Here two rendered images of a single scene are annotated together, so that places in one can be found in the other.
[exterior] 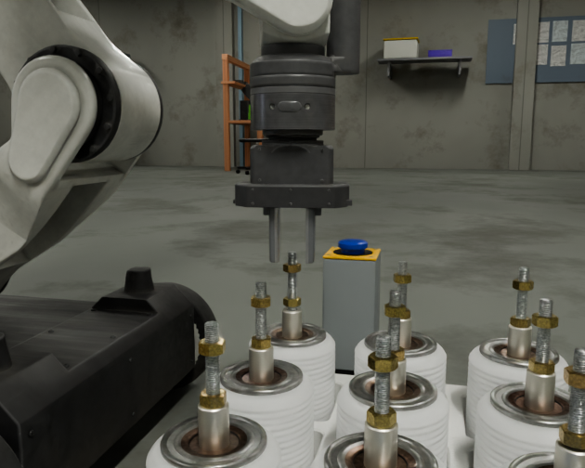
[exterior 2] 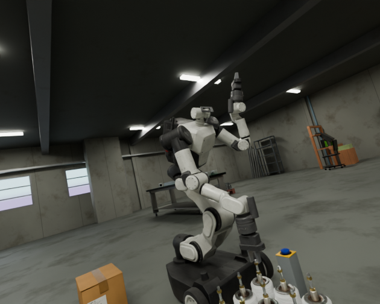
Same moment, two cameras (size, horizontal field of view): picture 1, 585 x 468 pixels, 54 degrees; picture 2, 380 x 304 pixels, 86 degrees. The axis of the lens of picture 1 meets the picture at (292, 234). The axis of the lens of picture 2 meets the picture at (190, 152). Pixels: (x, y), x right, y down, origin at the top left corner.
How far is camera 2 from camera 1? 65 cm
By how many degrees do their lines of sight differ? 43
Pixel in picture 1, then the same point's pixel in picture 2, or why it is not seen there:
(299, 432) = not seen: outside the picture
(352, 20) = (252, 207)
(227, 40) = (309, 119)
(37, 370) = (213, 281)
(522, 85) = not seen: outside the picture
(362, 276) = (286, 262)
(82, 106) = (213, 221)
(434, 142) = not seen: outside the picture
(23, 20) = (202, 202)
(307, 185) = (251, 245)
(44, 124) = (207, 225)
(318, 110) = (248, 229)
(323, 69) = (247, 219)
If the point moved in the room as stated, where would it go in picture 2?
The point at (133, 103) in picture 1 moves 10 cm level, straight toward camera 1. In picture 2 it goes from (224, 217) to (219, 222)
